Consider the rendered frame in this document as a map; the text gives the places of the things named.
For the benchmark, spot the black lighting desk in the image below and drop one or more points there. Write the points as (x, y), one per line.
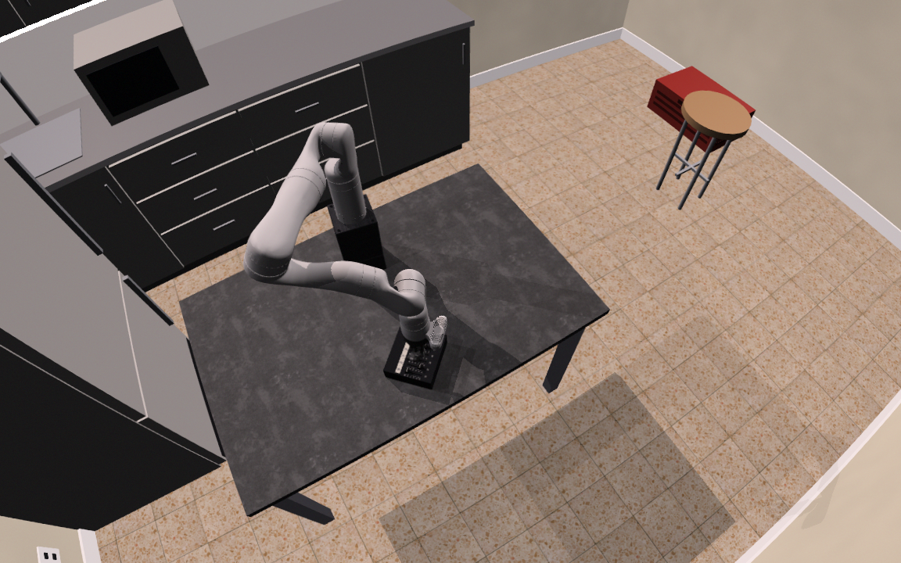
(421, 373)

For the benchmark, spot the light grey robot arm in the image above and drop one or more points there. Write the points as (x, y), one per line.
(269, 250)

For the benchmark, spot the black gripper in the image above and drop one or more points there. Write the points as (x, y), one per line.
(414, 348)

